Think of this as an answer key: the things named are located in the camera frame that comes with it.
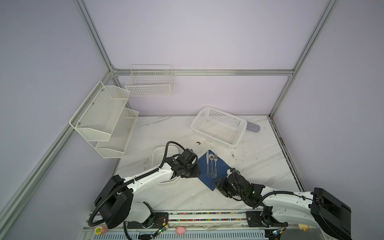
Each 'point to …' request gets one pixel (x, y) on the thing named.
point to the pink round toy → (180, 230)
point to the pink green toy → (100, 230)
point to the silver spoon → (211, 157)
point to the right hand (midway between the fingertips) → (211, 186)
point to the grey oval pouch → (252, 127)
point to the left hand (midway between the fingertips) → (198, 174)
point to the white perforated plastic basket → (218, 127)
